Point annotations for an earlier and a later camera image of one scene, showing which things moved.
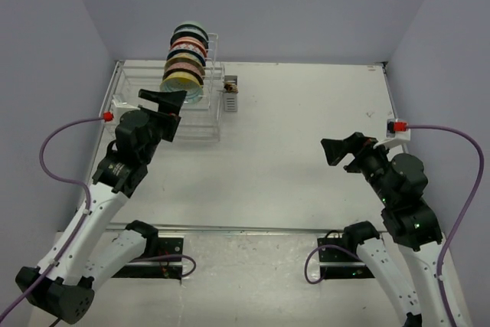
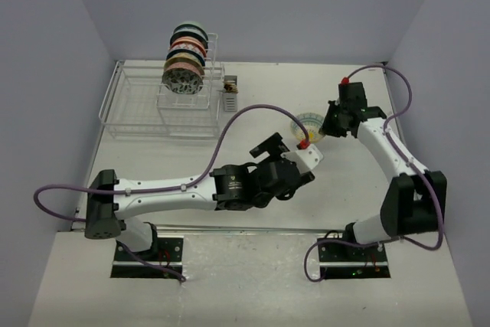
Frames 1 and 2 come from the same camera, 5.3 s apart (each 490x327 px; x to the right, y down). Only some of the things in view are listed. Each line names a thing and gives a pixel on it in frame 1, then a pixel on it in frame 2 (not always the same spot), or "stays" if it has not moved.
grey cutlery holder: (230, 99) stays
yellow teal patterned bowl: (186, 82) → (313, 122)
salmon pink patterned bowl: (189, 43) stays
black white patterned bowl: (184, 67) stays
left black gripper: (169, 103) → (275, 146)
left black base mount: (161, 258) stays
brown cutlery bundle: (231, 88) stays
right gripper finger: (336, 149) → (331, 125)
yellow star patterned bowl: (185, 60) stays
